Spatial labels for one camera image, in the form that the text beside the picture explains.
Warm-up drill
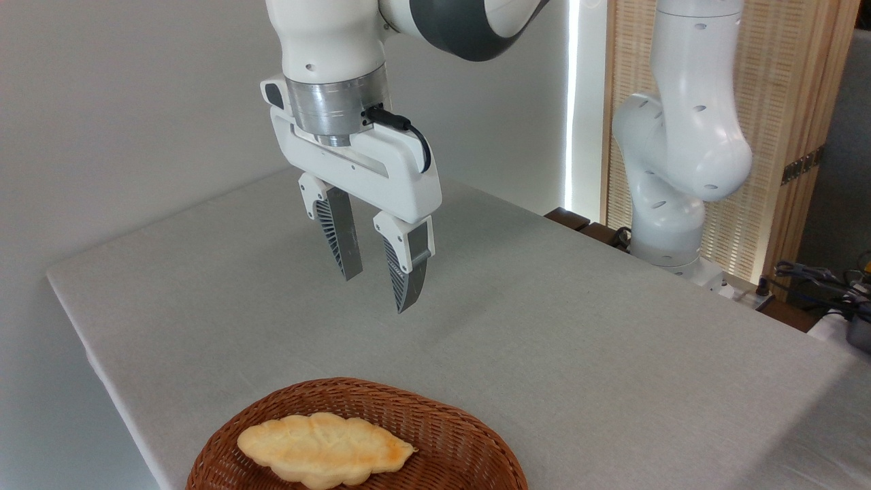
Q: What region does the black cable bundle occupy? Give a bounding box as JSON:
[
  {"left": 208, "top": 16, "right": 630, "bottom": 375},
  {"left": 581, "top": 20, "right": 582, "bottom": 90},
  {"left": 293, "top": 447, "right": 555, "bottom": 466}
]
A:
[{"left": 774, "top": 261, "right": 871, "bottom": 321}]

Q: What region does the grey tablecloth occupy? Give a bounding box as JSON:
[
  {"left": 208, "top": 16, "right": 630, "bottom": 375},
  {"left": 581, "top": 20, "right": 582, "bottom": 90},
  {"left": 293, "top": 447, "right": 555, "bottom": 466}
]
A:
[{"left": 46, "top": 165, "right": 871, "bottom": 490}]

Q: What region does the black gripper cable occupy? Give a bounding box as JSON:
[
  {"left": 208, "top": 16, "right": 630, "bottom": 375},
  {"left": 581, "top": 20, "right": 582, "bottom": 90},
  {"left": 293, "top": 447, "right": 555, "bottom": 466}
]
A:
[{"left": 364, "top": 105, "right": 433, "bottom": 174}]

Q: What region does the wooden slatted screen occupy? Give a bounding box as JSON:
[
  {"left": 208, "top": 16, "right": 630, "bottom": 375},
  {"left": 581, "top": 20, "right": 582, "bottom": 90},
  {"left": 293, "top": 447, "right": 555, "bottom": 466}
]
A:
[{"left": 601, "top": 0, "right": 861, "bottom": 300}]

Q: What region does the golden leaf-shaped bread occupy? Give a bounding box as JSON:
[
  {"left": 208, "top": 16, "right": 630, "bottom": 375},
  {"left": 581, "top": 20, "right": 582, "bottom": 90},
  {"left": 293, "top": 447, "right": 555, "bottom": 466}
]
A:
[{"left": 237, "top": 412, "right": 418, "bottom": 489}]

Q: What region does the grey metal pot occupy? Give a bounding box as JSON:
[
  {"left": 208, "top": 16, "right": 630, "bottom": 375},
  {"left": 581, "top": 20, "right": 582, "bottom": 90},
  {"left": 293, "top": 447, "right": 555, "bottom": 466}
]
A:
[{"left": 846, "top": 316, "right": 871, "bottom": 355}]

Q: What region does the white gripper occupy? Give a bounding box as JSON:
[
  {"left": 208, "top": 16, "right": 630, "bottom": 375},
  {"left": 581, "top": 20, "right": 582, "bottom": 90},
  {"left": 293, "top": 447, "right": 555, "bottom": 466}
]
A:
[{"left": 261, "top": 75, "right": 444, "bottom": 315}]

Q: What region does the dark brown wooden bench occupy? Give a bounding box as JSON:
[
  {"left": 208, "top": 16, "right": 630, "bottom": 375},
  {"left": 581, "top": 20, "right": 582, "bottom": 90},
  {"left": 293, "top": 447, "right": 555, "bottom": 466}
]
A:
[{"left": 544, "top": 208, "right": 630, "bottom": 252}]

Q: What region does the brown wicker basket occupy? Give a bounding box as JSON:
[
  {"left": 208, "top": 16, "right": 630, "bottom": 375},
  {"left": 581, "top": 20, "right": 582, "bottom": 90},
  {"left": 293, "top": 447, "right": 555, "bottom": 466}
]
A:
[{"left": 186, "top": 378, "right": 529, "bottom": 490}]

